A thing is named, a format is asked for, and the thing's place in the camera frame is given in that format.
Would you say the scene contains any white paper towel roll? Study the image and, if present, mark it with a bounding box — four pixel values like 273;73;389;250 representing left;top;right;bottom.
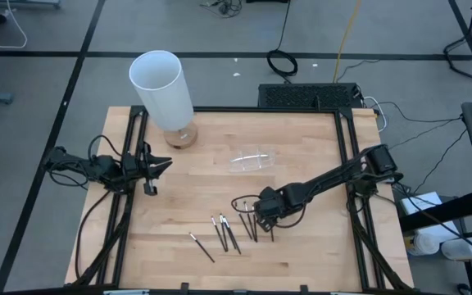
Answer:
406;232;441;256
440;238;472;261

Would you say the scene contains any clear acrylic organizer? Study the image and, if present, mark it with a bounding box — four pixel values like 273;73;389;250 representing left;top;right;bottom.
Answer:
228;146;277;174

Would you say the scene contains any white shade wooden base lamp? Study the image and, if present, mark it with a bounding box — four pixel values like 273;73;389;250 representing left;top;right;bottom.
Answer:
128;49;199;150

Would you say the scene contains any white power cable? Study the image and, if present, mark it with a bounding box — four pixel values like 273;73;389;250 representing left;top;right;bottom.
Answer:
362;96;388;133

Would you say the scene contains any white floor cable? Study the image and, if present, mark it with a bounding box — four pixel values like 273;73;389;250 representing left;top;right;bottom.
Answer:
0;0;29;49

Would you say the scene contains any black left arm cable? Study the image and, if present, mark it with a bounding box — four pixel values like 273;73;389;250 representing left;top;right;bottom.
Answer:
74;190;112;282

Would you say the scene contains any black cable bundle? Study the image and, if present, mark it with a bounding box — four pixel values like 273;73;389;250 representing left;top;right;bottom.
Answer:
198;0;243;18

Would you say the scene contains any yellow cable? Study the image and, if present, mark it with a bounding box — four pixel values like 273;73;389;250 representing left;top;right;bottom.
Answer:
332;0;362;84

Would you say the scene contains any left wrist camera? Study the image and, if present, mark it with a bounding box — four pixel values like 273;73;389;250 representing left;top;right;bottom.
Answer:
121;153;138;174

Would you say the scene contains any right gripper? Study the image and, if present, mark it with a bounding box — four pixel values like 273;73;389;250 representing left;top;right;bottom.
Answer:
255;186;293;234

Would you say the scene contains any coiled black cable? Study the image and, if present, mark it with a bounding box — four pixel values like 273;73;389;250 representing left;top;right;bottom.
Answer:
265;0;299;83

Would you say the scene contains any black aluminium table frame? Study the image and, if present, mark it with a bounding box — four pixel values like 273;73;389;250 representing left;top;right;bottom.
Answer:
71;105;415;294

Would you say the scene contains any black marker pair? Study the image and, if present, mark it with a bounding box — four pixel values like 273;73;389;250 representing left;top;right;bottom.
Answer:
211;216;228;252

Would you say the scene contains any white paper sheet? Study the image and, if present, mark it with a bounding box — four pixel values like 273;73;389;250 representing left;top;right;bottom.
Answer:
399;191;444;216

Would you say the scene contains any black keyboard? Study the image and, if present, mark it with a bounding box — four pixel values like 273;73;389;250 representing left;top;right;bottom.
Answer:
257;83;362;110

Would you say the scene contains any thin black floor cable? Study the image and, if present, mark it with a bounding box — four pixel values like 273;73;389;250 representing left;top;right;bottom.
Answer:
414;129;469;193

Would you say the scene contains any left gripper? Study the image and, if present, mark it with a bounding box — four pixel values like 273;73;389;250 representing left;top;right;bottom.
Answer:
136;141;174;197

